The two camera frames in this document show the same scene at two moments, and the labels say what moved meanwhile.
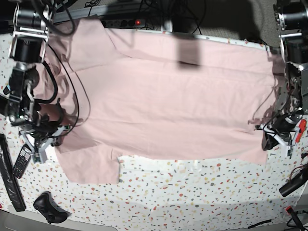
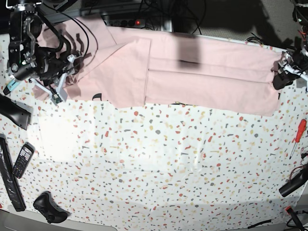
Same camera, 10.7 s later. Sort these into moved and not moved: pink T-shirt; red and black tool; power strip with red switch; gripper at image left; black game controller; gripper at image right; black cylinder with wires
Moved: pink T-shirt; gripper at image left; gripper at image right
Not moved: power strip with red switch; black cylinder with wires; red and black tool; black game controller
